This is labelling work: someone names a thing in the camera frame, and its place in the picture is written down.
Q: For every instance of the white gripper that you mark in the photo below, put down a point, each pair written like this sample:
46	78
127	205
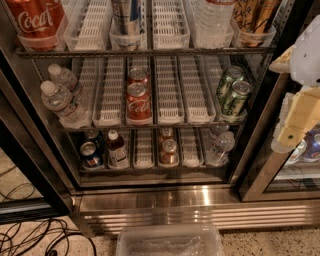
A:
308	55

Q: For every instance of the brown drink plastic bottle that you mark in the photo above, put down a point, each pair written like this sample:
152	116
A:
117	150

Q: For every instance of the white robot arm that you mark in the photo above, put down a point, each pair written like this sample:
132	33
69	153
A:
305	59

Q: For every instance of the gold can top shelf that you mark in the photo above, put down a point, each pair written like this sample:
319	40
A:
252	22

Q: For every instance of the clear water bottle top shelf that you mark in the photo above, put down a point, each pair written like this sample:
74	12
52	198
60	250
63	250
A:
212	20

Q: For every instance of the rear water bottle bottom shelf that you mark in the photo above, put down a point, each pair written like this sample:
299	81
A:
216	130

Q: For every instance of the front water bottle bottom shelf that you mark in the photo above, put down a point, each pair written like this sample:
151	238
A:
220	149

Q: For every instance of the glass fridge door right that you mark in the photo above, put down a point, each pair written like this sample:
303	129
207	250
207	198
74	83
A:
266	175

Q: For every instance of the rear orange can bottom shelf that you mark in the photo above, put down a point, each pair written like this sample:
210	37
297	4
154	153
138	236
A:
165	133

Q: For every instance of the orange can shelf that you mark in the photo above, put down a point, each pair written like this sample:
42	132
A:
168	152
165	133

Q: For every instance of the front orange can bottom shelf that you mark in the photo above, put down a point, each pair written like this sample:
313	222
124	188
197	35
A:
168	152

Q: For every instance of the silver blue can top shelf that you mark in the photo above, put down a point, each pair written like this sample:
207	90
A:
127	17

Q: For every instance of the rear water bottle middle shelf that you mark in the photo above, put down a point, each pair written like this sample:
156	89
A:
67	78

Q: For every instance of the front water bottle middle shelf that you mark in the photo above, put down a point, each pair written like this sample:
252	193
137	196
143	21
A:
64	105

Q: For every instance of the steel fridge base grille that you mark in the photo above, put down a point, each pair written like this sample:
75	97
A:
107	212

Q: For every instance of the fridge door left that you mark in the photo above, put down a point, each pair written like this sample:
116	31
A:
23	143

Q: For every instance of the rear green can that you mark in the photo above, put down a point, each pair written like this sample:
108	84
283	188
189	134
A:
229	75

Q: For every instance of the green can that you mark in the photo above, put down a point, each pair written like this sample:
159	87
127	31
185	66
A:
236	98
229	75

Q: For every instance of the front green can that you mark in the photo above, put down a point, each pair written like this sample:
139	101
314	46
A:
236	98

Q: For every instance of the blue can behind glass door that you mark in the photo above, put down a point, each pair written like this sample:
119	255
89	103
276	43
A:
312	152

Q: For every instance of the white can behind glass door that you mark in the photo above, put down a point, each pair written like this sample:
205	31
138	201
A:
300	149

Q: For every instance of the rear red Coca-Cola can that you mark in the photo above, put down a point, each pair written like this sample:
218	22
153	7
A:
138	75

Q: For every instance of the front red Coca-Cola can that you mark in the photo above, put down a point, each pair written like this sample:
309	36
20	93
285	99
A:
138	104

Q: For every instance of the clear plastic bin on floor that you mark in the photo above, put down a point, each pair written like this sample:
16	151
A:
170	240

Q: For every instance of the rear blue Pepsi can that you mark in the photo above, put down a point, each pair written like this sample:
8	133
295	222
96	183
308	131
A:
96	137

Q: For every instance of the blue pepsi can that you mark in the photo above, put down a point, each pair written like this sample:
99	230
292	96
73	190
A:
91	156
96	137

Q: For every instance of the front blue Pepsi can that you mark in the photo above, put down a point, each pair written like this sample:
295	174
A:
91	156

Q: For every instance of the large red Coca-Cola can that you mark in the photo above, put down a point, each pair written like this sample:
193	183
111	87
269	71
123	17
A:
41	23

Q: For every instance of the middle wire shelf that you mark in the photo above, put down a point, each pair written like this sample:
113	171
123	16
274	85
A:
150	126

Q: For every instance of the wire shelf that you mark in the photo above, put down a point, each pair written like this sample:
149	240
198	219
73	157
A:
150	126
144	53

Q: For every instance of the top wire shelf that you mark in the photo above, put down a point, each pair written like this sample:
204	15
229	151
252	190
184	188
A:
144	53

